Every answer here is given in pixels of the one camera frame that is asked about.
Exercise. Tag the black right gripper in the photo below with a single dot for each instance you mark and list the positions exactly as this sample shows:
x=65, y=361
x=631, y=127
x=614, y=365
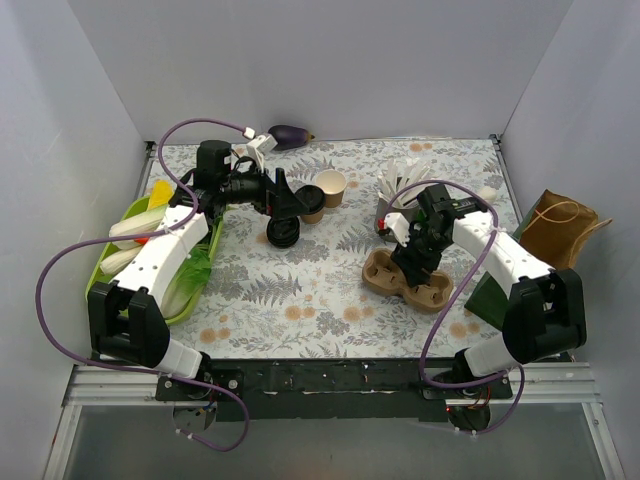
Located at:
x=417, y=253

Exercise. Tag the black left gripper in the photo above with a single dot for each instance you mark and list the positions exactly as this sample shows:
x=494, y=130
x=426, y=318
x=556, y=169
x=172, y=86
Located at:
x=271, y=193

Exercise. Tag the brown cardboard cup carrier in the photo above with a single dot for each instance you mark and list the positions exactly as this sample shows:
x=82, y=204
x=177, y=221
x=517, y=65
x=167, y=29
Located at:
x=382, y=276

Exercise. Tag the black coffee cup lid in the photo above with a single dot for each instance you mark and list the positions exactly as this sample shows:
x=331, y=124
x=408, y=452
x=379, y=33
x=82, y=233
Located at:
x=312, y=197

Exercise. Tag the brown paper coffee cup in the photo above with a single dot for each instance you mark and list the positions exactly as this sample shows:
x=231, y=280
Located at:
x=313, y=217

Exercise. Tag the dark green paper bag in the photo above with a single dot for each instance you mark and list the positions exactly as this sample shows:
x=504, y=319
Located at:
x=488, y=302

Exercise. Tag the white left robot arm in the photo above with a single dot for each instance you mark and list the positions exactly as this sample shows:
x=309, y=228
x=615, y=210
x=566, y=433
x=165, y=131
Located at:
x=125, y=314

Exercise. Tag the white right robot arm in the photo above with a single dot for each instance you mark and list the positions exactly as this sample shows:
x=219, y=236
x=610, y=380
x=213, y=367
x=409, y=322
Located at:
x=545, y=313

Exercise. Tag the yellow corn toy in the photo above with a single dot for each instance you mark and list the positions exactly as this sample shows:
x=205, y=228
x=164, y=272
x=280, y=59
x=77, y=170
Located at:
x=160, y=195

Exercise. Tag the grey straw holder cup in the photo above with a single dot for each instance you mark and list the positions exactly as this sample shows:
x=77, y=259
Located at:
x=408, y=212

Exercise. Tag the green bok choy toy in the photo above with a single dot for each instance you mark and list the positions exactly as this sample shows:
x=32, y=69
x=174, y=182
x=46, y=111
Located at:
x=488, y=194

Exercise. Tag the black lid stack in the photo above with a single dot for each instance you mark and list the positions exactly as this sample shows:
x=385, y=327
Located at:
x=283, y=233

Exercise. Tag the purple eggplant toy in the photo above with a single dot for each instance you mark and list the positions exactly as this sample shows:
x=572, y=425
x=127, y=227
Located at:
x=289, y=137

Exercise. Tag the green leafy lettuce toy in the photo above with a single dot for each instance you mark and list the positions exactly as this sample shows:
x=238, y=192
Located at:
x=192, y=275

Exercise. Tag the floral patterned table mat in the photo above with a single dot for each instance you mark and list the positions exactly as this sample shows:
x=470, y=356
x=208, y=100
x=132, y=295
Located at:
x=309, y=300

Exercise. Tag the white daikon radish toy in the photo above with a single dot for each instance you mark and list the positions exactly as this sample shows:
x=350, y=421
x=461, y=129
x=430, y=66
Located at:
x=118, y=261

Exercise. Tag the brown paper bag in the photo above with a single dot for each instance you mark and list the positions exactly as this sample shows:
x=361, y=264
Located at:
x=556, y=229

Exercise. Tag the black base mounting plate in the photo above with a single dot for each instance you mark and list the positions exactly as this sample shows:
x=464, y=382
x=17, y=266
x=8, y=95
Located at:
x=331, y=388

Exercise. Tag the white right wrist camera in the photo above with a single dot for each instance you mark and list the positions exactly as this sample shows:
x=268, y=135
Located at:
x=398, y=225

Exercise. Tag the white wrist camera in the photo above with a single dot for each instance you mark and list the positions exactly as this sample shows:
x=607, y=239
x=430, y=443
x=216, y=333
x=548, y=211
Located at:
x=259, y=147
x=398, y=225

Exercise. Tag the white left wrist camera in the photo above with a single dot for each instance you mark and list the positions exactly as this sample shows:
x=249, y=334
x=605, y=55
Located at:
x=259, y=147

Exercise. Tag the aluminium frame rail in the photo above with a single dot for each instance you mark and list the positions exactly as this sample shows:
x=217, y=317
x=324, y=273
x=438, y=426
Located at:
x=545, y=383

